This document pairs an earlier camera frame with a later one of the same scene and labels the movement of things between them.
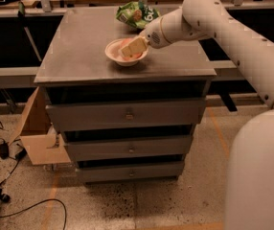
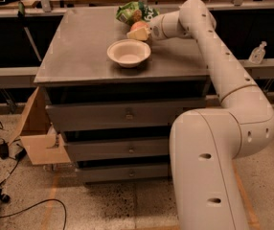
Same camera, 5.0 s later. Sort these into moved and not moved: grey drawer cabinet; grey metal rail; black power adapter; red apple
Moved: red apple
Not moved: black power adapter; grey drawer cabinet; grey metal rail
